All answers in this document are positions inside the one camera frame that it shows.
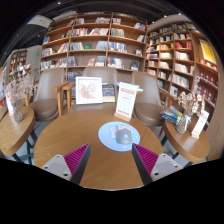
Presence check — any large wooden bookshelf with books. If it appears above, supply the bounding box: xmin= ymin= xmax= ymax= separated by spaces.
xmin=39 ymin=12 xmax=148 ymax=83
xmin=146 ymin=21 xmax=224 ymax=121

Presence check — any round light blue mouse pad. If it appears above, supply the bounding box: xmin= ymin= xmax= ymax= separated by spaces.
xmin=97 ymin=121 xmax=141 ymax=153

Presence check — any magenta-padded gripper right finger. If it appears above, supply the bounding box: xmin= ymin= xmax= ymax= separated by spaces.
xmin=131 ymin=143 xmax=184 ymax=186

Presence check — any round wooden side table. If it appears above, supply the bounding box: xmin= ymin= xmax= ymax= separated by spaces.
xmin=0 ymin=105 xmax=37 ymax=164
xmin=163 ymin=118 xmax=211 ymax=164

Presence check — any white and red sign stand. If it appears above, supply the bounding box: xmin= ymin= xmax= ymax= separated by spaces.
xmin=113 ymin=81 xmax=139 ymax=123

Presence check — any beige dried flower bunch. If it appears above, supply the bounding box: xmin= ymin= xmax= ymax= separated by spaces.
xmin=177 ymin=76 xmax=206 ymax=116

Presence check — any grey computer mouse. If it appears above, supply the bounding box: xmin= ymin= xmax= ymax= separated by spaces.
xmin=114 ymin=127 xmax=133 ymax=146

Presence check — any small white sign card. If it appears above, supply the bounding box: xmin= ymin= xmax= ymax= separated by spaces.
xmin=4 ymin=91 xmax=15 ymax=117
xmin=190 ymin=109 xmax=210 ymax=140

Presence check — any white framed floral picture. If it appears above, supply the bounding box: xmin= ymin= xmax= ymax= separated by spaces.
xmin=75 ymin=76 xmax=104 ymax=106

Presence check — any ribbed glass vase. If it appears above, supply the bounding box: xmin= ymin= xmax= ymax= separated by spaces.
xmin=175 ymin=111 xmax=193 ymax=135
xmin=11 ymin=99 xmax=24 ymax=124

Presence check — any brown padded wooden armchair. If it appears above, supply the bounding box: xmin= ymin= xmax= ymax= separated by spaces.
xmin=61 ymin=66 xmax=134 ymax=113
xmin=29 ymin=67 xmax=76 ymax=123
xmin=23 ymin=73 xmax=37 ymax=108
xmin=131 ymin=70 xmax=179 ymax=128

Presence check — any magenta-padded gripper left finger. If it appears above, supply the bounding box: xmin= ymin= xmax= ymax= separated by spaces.
xmin=41 ymin=143 xmax=92 ymax=186

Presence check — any dark cover book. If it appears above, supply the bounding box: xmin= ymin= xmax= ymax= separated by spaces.
xmin=101 ymin=83 xmax=116 ymax=103

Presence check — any distant wooden bookshelf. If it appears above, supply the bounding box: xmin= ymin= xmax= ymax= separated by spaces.
xmin=8 ymin=49 xmax=32 ymax=81

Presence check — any stack of colourful books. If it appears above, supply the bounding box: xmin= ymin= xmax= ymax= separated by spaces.
xmin=159 ymin=105 xmax=184 ymax=126

